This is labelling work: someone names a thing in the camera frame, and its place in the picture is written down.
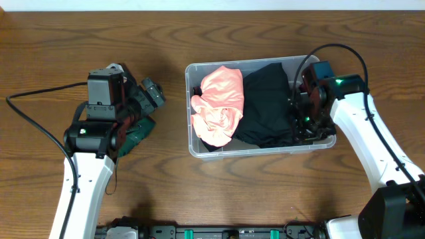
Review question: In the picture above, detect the dark green taped garment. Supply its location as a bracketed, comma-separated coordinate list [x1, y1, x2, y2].
[104, 116, 157, 196]

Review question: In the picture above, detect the black garment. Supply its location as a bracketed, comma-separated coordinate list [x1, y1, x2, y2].
[202, 62, 299, 153]
[120, 63, 137, 86]

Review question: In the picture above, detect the pink satin garment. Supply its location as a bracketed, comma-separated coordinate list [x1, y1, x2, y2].
[191, 66, 244, 147]

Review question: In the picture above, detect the red navy plaid shirt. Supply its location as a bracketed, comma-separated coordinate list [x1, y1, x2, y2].
[193, 86, 203, 96]

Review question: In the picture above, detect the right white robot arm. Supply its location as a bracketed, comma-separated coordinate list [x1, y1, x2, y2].
[296, 73, 424, 238]

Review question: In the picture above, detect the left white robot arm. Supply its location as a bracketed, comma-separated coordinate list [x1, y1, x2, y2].
[49, 77, 165, 238]

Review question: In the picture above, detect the clear plastic storage bin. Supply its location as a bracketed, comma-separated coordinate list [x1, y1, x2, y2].
[185, 54, 337, 161]

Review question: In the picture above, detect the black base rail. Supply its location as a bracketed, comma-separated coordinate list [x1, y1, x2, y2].
[94, 216, 328, 239]

